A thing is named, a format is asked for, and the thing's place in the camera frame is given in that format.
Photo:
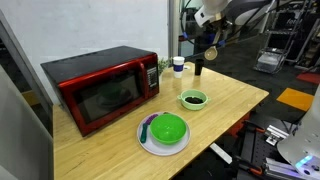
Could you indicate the bright dark green bowl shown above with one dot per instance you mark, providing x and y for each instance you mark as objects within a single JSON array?
[{"x": 168, "y": 130}]

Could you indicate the purple toy utensil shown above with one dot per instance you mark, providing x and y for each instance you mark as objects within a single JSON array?
[{"x": 150, "y": 119}]

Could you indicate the grey metal frame beam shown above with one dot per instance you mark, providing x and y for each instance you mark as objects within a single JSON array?
[{"x": 20, "y": 66}]

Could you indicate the white paper cup blue band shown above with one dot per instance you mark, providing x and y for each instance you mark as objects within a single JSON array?
[{"x": 178, "y": 68}]

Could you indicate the black plastic cup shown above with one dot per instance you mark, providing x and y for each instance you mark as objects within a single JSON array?
[{"x": 199, "y": 66}]

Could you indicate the black optical breadboard base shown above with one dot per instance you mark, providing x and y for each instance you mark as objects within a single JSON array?
[{"x": 253, "y": 146}]

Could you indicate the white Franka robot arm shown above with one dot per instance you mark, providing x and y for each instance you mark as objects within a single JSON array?
[{"x": 306, "y": 133}]

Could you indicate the red and black microwave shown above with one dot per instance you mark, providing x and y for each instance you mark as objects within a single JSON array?
[{"x": 100, "y": 90}]

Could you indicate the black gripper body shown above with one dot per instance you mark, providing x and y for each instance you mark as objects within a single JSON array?
[{"x": 216, "y": 26}]

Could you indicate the teal toy utensil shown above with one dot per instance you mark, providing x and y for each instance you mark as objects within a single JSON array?
[{"x": 144, "y": 135}]

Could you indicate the silver metal bracket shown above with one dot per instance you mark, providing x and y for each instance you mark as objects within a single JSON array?
[{"x": 276, "y": 135}]

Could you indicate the small green plant white pot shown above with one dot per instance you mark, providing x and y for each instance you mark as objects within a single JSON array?
[{"x": 163, "y": 65}]

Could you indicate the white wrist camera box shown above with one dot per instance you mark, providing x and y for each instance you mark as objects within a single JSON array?
[{"x": 203, "y": 15}]

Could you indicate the pale lavender round plate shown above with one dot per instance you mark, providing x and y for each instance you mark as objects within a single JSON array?
[{"x": 163, "y": 150}]

